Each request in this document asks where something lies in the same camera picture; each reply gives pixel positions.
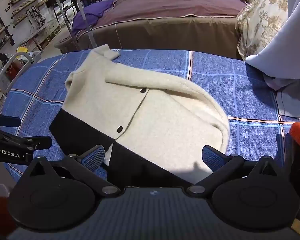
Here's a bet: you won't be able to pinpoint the brown bed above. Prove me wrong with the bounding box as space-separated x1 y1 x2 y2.
54 0 248 61

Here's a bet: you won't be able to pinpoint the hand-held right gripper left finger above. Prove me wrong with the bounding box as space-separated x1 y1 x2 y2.
27 145 120 197

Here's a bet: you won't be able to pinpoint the cream and black knit cardigan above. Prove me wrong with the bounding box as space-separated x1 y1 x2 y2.
49 44 231 188

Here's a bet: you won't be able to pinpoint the clear plastic pole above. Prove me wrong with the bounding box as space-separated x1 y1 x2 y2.
72 0 94 50

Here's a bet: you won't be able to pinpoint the wall shelves with small bottles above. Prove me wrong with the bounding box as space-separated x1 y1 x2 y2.
0 0 49 60

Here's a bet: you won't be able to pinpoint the blue plaid bed sheet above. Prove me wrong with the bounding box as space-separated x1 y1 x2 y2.
1 49 300 183

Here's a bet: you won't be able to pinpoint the white metal cart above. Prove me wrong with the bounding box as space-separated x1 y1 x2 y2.
0 51 42 101

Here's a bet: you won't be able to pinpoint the white curtain cloth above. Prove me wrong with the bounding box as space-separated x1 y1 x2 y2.
245 0 300 91

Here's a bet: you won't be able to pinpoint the floral beige pillow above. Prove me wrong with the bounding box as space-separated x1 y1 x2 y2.
229 0 289 61

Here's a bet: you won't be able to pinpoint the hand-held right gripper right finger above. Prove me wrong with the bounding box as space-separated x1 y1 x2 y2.
186 145 278 195

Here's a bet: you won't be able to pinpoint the white pillow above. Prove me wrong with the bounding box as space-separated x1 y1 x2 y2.
275 89 300 120

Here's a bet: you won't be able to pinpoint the dark cloth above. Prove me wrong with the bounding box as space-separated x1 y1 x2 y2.
282 130 300 218

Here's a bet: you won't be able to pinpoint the purple blanket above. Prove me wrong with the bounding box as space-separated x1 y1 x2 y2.
71 0 247 38

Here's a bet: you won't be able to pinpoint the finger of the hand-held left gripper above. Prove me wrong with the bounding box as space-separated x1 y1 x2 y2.
15 136 53 151
0 115 22 128

